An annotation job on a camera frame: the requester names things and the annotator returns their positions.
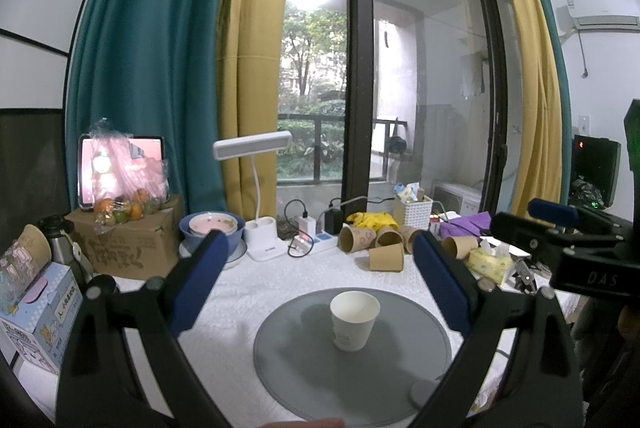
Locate blue and pink bowls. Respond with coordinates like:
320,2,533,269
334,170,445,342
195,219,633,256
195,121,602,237
179,211,246,259

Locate white outdoor condenser unit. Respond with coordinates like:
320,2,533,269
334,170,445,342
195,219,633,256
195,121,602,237
432,181,484,217

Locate black cable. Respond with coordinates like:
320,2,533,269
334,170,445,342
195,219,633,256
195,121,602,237
283,199,310,240

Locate printed brown paper cup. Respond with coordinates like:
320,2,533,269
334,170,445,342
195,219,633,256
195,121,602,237
2,224,53,289

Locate steel thermos jug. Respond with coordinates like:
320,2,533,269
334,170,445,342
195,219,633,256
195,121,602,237
37,215,96,291

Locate black computer case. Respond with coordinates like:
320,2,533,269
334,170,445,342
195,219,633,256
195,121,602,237
571,135,622,210

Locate white wall air conditioner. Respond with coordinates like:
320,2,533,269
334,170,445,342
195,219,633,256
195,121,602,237
556,0,640,32

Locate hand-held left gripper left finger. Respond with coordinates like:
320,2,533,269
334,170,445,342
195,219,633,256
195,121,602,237
56,231,231,428

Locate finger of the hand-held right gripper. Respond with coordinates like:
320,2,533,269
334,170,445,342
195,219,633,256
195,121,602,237
528,197,617,230
490,211,577,262

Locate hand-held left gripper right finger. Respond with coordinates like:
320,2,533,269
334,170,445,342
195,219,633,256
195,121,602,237
412,231,586,428

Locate yellow curtain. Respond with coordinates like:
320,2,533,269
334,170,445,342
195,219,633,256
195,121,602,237
215,0,300,224
481,0,563,221

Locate grey round mat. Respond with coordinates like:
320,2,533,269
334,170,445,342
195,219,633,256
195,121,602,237
253,288,452,426

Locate cardboard box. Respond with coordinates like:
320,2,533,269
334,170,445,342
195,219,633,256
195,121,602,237
65,194,186,281

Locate white textured tablecloth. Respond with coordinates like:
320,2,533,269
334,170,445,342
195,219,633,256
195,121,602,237
30,235,583,428

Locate tablet with pink screen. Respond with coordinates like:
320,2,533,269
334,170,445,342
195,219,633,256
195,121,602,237
77,134,166,213

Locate plastic bag of fruit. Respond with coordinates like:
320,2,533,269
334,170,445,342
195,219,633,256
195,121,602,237
82,117,171,227

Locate white desk lamp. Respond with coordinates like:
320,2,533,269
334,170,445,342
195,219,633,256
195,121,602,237
212,131,293,262

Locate white power strip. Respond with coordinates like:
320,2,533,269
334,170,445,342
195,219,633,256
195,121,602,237
287,231,342,257

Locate pink bowl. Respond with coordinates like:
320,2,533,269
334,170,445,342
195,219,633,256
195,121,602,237
189,214,238,237

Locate yellow cloth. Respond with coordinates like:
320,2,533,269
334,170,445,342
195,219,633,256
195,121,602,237
346,211,399,232

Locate purple cloth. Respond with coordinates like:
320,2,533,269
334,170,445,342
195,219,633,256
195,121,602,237
439,210,497,240

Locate white woven basket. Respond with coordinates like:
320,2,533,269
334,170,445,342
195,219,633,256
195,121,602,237
392,194,434,233

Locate white paper cup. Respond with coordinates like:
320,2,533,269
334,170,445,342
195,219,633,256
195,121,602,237
329,290,381,352

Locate black window frame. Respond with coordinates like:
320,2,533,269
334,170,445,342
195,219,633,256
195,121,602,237
276,0,523,219

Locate blue printed carton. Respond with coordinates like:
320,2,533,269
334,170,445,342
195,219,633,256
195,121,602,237
0,261,84,375

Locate yellow tissue pack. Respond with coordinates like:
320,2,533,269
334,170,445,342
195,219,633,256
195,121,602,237
467,242,516,287

